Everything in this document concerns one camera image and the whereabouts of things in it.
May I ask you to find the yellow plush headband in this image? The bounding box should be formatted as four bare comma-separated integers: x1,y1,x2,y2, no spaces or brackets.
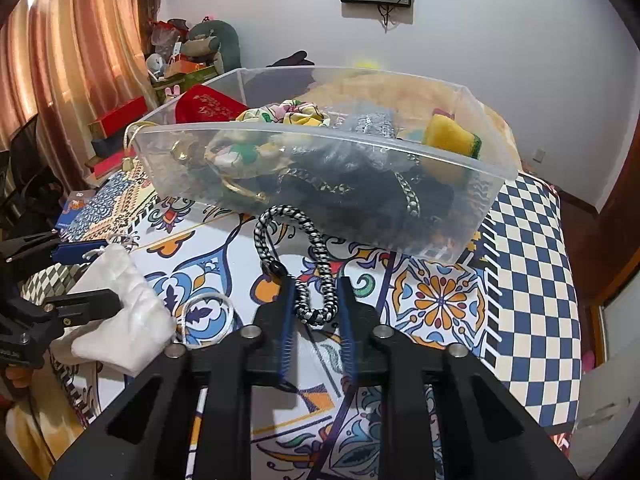
352,60,382,70

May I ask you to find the black white braided cord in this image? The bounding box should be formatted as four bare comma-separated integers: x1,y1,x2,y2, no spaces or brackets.
252,204,341,331

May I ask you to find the dark purple garment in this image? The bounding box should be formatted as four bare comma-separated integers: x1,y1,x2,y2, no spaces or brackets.
271,50,314,67

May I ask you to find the orange striped curtain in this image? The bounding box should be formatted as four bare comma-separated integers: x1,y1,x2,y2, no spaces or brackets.
1,0,160,191

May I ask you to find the beige blanket on bed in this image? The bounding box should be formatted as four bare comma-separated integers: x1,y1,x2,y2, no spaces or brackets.
299,70,522,171

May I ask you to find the yellow floral scrunchie cloth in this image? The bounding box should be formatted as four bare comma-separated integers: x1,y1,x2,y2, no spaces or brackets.
204,99,331,179

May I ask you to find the clear plastic storage bin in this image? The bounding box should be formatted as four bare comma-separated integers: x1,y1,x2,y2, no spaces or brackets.
132,66,521,263

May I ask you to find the red velvet pouch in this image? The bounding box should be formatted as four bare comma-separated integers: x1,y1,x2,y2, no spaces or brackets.
175,84,248,124

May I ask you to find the green gift box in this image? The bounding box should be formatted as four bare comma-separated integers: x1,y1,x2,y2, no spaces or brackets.
152,65,220,105

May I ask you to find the grey plush toy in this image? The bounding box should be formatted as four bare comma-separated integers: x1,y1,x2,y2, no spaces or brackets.
180,20,242,73

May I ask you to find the white drawstring pouch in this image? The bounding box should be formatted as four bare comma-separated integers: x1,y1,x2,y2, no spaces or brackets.
50,244,176,377

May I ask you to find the person's left hand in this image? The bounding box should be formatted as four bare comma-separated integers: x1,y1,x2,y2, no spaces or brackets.
3,364,35,390

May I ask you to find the pink rabbit doll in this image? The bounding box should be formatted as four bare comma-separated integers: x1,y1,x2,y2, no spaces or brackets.
165,84,181,100

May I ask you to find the gold ribbon pouch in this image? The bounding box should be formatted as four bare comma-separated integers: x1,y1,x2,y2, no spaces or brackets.
125,120,268,204

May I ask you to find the black hat with silver chains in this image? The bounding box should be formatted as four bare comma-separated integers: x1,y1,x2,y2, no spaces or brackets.
276,106,454,248

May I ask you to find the yellow green sponge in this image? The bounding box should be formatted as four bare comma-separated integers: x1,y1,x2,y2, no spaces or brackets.
422,114,482,159

